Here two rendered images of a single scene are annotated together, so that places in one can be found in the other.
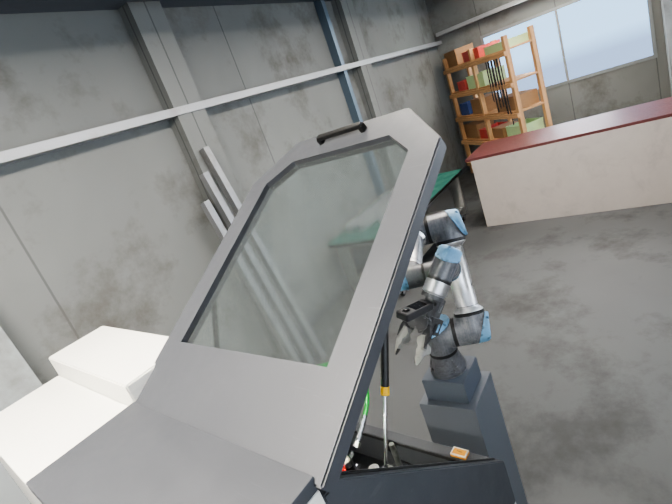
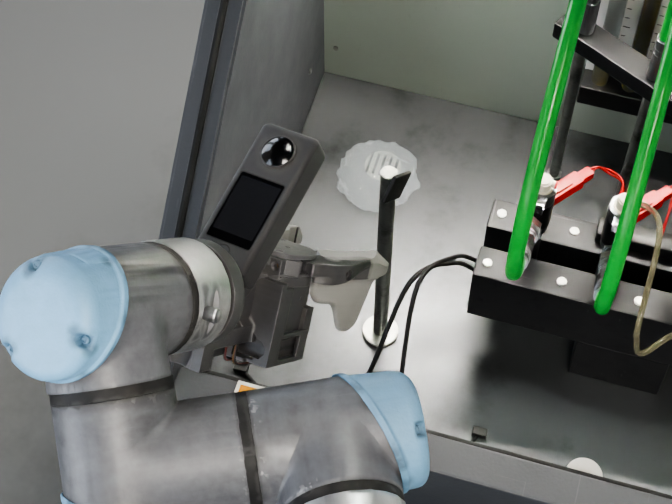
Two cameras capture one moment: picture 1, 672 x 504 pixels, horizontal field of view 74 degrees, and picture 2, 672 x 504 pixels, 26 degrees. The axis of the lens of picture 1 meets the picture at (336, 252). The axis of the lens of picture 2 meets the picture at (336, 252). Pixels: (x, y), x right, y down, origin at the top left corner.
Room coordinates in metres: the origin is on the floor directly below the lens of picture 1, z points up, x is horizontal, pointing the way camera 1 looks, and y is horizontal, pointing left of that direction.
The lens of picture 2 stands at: (1.70, -0.38, 2.26)
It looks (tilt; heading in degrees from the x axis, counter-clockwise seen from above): 58 degrees down; 152
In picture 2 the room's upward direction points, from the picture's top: straight up
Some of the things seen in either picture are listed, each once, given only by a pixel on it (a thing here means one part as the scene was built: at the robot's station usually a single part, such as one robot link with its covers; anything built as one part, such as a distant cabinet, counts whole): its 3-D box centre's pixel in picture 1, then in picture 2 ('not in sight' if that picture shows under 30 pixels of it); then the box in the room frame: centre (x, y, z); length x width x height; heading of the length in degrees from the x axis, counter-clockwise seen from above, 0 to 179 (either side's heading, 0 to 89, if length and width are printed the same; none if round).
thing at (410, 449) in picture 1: (407, 456); (466, 493); (1.25, 0.02, 0.87); 0.62 x 0.04 x 0.16; 45
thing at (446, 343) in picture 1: (440, 334); not in sight; (1.59, -0.28, 1.07); 0.13 x 0.12 x 0.14; 71
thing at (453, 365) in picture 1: (445, 358); not in sight; (1.59, -0.27, 0.95); 0.15 x 0.15 x 0.10
